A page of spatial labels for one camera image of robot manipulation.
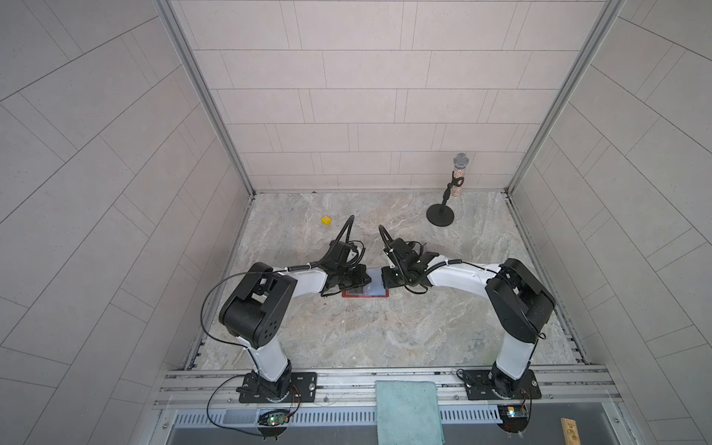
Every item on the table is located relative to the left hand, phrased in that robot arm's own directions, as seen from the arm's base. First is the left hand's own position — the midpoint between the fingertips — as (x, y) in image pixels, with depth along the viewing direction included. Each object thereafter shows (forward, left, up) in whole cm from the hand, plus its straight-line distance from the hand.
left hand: (378, 276), depth 90 cm
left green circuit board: (-38, +25, +3) cm, 45 cm away
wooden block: (-40, -45, +1) cm, 60 cm away
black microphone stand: (+27, -26, -1) cm, 37 cm away
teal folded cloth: (-36, -7, +1) cm, 37 cm away
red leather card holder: (-5, +1, +1) cm, 5 cm away
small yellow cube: (+24, +20, -1) cm, 31 cm away
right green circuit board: (-37, -33, -1) cm, 50 cm away
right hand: (-1, -1, -1) cm, 2 cm away
